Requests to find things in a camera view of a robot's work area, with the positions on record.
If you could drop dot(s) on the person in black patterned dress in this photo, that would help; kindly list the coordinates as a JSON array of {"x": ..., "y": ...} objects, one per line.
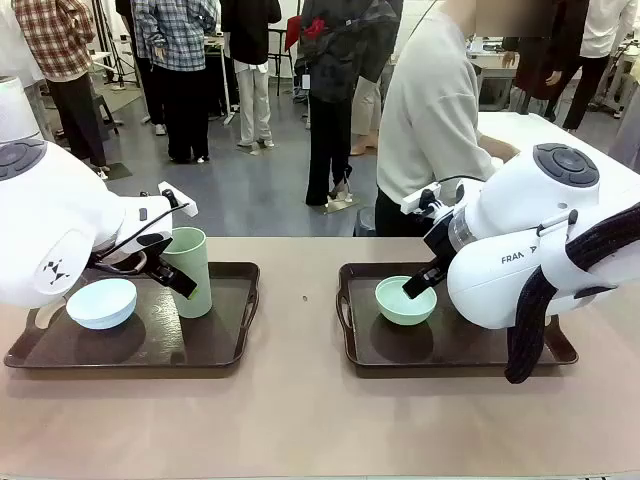
[{"x": 330, "y": 100}]

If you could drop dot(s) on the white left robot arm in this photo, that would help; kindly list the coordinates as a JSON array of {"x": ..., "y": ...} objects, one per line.
[{"x": 50, "y": 225}]

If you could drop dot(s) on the person in black top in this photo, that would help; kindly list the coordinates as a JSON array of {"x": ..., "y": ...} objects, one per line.
[{"x": 250, "y": 45}]

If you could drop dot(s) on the person in red plaid shirt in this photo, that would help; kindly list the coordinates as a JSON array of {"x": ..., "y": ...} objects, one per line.
[{"x": 55, "y": 45}]

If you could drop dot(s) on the person in dark red skirt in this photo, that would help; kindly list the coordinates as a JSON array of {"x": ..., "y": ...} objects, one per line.
[{"x": 540, "y": 70}]

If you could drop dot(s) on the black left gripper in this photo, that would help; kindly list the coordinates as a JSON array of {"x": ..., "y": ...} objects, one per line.
[{"x": 145, "y": 252}]

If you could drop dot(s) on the person in white shirt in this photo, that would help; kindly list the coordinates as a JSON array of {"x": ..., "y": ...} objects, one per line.
[{"x": 600, "y": 30}]

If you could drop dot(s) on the person in blue plaid shirt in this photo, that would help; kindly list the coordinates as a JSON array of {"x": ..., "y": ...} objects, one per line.
[{"x": 175, "y": 45}]

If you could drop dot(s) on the black stool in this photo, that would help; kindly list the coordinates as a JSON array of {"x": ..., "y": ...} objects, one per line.
[{"x": 102, "y": 107}]

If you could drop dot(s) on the pale green bowl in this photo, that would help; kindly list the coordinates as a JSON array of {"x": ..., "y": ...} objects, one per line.
[{"x": 400, "y": 312}]

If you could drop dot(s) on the light blue bowl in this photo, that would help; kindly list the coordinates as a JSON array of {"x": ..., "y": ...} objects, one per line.
[{"x": 102, "y": 305}]

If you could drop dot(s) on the dark brown plastic tray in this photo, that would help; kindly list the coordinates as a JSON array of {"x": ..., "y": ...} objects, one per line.
[
  {"x": 450, "y": 345},
  {"x": 150, "y": 340}
]

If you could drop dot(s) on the white cylindrical air purifier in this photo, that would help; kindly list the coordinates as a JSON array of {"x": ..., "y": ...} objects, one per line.
[{"x": 17, "y": 110}]

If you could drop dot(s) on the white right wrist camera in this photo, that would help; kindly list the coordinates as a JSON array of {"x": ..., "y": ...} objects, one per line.
[{"x": 417, "y": 199}]

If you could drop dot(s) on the person in white sweater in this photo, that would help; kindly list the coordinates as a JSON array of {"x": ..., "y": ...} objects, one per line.
[{"x": 425, "y": 110}]

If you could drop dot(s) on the silver floor plate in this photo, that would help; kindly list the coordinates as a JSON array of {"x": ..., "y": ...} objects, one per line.
[{"x": 342, "y": 204}]

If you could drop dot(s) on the person's right forearm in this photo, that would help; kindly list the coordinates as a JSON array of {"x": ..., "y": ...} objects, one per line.
[{"x": 489, "y": 144}]

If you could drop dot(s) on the pale green tall cup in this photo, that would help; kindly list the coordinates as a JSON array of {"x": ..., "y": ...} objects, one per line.
[{"x": 197, "y": 255}]

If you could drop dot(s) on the person's right hand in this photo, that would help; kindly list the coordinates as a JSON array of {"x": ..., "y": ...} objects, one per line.
[{"x": 509, "y": 151}]

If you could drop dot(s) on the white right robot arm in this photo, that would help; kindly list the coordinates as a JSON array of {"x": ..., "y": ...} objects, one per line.
[{"x": 520, "y": 235}]

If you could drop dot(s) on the grey plastic stool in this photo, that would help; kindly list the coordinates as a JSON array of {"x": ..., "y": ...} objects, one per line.
[{"x": 365, "y": 222}]

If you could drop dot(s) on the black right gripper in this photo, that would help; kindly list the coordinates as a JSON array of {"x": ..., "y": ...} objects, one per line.
[{"x": 440, "y": 245}]

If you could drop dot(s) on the person in beige trousers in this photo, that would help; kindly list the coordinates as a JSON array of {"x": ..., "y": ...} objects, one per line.
[{"x": 365, "y": 110}]

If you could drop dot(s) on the white table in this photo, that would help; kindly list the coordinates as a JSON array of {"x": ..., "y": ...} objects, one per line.
[{"x": 575, "y": 135}]

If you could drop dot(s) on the red cloth item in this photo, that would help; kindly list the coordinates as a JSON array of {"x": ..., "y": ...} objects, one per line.
[{"x": 315, "y": 29}]

